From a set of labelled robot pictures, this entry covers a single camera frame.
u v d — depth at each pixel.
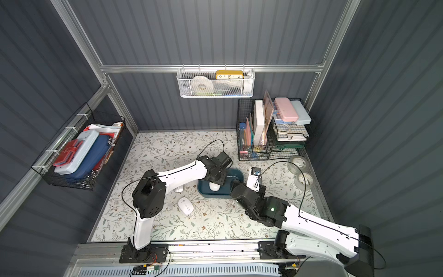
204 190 0.92
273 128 0.95
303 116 0.96
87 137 0.69
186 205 0.85
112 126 0.83
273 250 0.73
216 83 0.88
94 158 0.67
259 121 0.91
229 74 0.87
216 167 0.67
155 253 0.73
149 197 0.53
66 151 0.63
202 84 0.85
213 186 0.88
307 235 0.47
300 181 0.93
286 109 0.97
